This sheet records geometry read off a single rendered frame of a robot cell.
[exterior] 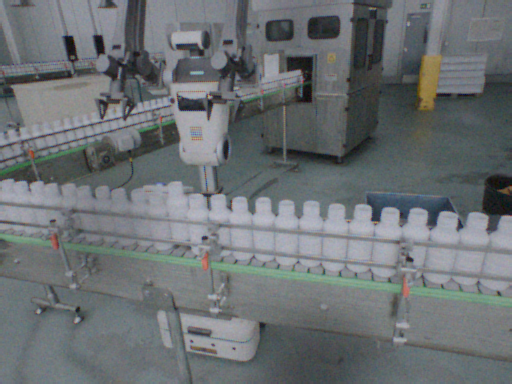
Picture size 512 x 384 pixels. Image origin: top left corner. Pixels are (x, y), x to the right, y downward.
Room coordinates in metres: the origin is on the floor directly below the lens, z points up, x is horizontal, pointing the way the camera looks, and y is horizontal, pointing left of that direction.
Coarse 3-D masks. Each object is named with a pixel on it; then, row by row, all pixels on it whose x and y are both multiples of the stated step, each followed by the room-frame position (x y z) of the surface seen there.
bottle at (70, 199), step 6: (66, 186) 0.95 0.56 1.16; (72, 186) 0.94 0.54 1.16; (66, 192) 0.92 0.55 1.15; (72, 192) 0.93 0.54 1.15; (66, 198) 0.92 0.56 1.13; (72, 198) 0.93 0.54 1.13; (78, 198) 0.93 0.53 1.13; (66, 204) 0.91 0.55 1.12; (72, 204) 0.91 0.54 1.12; (72, 216) 0.91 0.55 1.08; (78, 216) 0.92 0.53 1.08; (78, 222) 0.92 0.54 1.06; (84, 234) 0.92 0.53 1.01
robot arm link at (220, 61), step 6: (240, 48) 1.33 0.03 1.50; (216, 54) 1.24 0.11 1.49; (222, 54) 1.24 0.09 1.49; (228, 54) 1.27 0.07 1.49; (240, 54) 1.31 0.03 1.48; (216, 60) 1.23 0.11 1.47; (222, 60) 1.23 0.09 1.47; (228, 60) 1.24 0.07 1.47; (234, 60) 1.31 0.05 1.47; (240, 60) 1.33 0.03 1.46; (216, 66) 1.22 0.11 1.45; (222, 66) 1.22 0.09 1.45; (228, 66) 1.24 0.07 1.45; (222, 72) 1.24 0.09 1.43; (228, 72) 1.26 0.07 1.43
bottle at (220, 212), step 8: (216, 200) 0.79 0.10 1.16; (224, 200) 0.80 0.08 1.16; (216, 208) 0.79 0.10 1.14; (224, 208) 0.80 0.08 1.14; (208, 216) 0.80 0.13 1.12; (216, 216) 0.78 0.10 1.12; (224, 216) 0.78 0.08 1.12; (224, 232) 0.78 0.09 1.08; (224, 240) 0.78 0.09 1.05; (224, 256) 0.78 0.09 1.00
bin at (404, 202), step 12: (372, 192) 1.26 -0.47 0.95; (372, 204) 1.26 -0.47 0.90; (384, 204) 1.24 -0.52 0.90; (396, 204) 1.23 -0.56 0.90; (408, 204) 1.22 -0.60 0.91; (420, 204) 1.20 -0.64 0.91; (432, 204) 1.19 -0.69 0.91; (444, 204) 1.18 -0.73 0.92; (372, 216) 1.25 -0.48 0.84; (408, 216) 1.21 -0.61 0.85; (432, 216) 1.19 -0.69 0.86
